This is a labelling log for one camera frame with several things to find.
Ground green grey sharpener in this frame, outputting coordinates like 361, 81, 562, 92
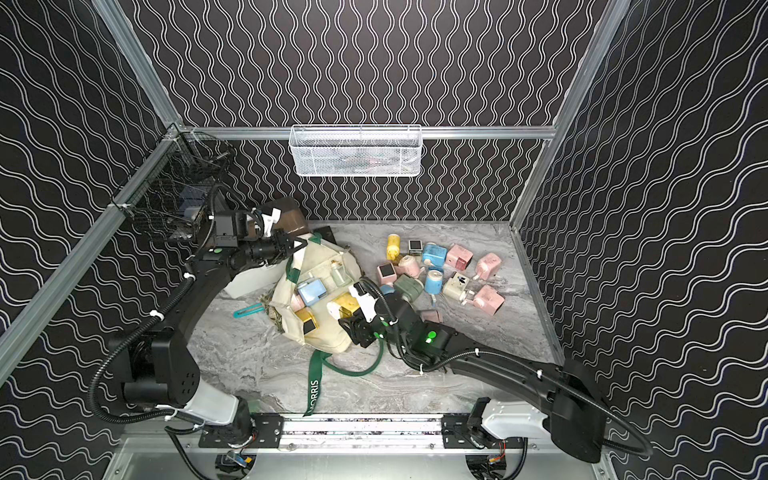
393, 274, 424, 303

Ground cream tote bag green handles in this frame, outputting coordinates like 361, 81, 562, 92
269, 234, 384, 416

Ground blue round dial sharpener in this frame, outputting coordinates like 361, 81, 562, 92
379, 284, 396, 295

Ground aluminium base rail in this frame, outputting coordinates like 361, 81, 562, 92
113, 410, 613, 454

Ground white brown storage box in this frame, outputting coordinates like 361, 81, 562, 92
213, 199, 308, 299

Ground pink rounded pencil sharpener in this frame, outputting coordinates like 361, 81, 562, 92
473, 252, 503, 281

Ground gold square pencil sharpener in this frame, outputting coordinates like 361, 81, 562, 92
408, 239, 424, 256

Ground light blue round sharpener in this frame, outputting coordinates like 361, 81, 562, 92
424, 269, 444, 296

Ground black wire basket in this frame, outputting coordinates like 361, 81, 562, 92
118, 131, 236, 244

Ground white wire basket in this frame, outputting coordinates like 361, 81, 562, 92
288, 124, 424, 177

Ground dusty pink square sharpener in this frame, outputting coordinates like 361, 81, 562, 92
419, 309, 442, 323

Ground light blue box sharpener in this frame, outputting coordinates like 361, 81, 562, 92
297, 278, 328, 307

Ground blue pencil sharpener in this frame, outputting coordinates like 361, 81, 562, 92
421, 243, 448, 270

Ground pink sharpener black face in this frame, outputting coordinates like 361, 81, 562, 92
376, 262, 398, 286

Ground cream panda pencil sharpener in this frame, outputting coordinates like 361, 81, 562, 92
442, 272, 475, 304

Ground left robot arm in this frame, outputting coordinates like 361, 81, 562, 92
86, 184, 308, 440

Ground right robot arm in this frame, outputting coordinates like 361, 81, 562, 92
339, 277, 652, 463

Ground pink box pencil sharpener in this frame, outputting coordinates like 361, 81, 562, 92
445, 244, 474, 271

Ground teal utility knife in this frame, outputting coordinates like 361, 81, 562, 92
233, 303, 266, 318

